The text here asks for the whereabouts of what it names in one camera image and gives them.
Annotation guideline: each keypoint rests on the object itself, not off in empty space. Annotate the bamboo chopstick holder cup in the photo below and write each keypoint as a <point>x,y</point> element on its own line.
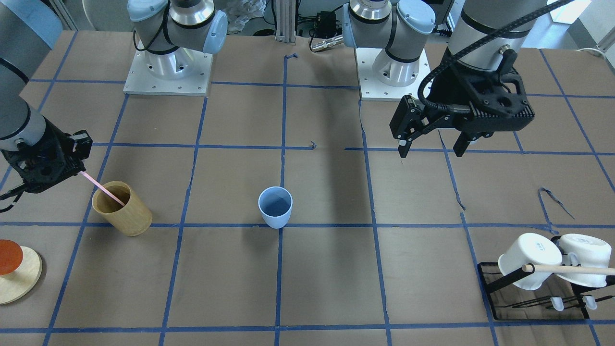
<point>131,219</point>

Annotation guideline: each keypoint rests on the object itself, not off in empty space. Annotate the light blue plastic cup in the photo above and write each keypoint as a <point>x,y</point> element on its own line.
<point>275,204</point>

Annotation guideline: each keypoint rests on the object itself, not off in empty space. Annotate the black wire mug rack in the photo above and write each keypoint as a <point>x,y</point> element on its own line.
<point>538,296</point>

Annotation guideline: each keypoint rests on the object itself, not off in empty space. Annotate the white mug far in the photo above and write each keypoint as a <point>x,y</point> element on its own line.
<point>589,252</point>

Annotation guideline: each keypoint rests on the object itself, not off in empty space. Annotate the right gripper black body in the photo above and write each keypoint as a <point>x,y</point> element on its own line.
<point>61,148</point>

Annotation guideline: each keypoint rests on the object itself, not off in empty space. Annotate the wooden dowel rack handle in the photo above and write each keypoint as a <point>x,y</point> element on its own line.
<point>531,268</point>

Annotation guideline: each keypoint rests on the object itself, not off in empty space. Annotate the pink chopstick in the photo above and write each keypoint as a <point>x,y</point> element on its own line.
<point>101,187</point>

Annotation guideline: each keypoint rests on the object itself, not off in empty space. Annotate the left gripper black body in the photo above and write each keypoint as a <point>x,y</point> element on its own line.
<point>445,94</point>

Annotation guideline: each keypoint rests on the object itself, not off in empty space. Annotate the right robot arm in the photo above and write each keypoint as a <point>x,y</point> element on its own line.
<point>30,30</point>

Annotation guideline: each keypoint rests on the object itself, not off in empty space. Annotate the white mug near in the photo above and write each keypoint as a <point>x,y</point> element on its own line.
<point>529,249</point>

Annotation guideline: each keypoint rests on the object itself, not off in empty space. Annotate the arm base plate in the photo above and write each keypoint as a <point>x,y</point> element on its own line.
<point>370,81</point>
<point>168,77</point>

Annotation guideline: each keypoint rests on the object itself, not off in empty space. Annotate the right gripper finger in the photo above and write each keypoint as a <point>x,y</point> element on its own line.
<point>82,143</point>

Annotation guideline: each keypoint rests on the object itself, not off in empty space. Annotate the wooden mug tree stand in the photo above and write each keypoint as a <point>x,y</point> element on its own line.
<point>16,284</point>

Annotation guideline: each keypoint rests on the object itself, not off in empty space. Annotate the white mug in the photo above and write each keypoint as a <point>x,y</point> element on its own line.
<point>529,249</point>
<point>589,252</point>

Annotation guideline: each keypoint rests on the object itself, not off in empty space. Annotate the aluminium frame post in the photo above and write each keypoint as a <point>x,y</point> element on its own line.
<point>286,12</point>

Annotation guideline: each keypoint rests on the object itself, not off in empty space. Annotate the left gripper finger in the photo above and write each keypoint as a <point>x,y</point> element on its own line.
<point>411,120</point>
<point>462,143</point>

